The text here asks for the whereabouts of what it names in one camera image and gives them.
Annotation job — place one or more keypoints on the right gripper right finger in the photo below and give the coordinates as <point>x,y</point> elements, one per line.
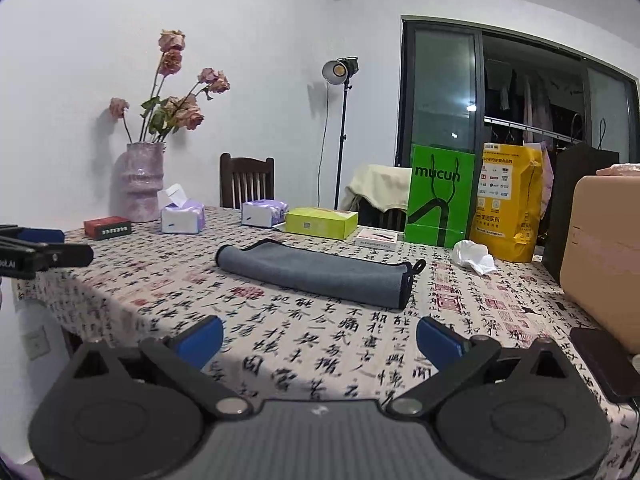
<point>460,364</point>

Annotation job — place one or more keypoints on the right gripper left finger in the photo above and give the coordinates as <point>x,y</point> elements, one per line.
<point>178,362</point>

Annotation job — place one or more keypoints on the purple and grey towel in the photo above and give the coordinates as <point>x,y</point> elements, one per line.
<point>374,283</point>

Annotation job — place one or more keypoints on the red and green box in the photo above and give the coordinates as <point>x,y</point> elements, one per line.
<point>107,227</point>

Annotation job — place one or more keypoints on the crumpled white tissue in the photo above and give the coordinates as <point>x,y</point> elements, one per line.
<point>472,256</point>

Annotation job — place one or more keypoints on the pink textured vase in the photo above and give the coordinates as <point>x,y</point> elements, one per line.
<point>140,179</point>

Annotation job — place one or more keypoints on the calligraphy print tablecloth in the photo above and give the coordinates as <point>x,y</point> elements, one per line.
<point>279,342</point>

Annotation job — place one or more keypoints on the purple tissue pack with tissue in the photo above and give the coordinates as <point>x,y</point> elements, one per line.
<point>179,214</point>

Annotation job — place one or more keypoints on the white flat box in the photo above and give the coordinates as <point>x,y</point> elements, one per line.
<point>378,239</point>

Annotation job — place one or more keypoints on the yellow plastic bag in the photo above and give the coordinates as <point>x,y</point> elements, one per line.
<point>508,204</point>

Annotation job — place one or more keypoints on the black phone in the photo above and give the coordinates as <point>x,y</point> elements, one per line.
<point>609,364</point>

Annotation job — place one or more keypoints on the purple white tissue pack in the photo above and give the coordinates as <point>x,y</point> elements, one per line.
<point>263,213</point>

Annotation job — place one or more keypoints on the pink hard case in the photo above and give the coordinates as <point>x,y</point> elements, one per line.
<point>601,263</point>

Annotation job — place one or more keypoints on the green mucun paper bag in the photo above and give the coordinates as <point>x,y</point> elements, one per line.
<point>439,196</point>

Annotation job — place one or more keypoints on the cream cloth covered chair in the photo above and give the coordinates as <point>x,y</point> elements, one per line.
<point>379,195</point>

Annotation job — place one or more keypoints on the dark wooden chair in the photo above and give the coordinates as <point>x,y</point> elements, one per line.
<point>243,179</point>

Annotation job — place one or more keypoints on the lime green box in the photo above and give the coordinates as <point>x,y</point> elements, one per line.
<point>319,222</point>

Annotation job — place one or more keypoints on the black paper bag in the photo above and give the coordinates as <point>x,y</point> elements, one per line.
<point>572,164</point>

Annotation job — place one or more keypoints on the black framed glass door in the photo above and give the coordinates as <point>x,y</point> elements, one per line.
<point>462,85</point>

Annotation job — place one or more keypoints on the studio light on stand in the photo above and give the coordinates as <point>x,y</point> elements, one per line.
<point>339,73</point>

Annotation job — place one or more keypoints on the white wall socket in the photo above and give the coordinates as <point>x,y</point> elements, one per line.
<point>36,343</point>

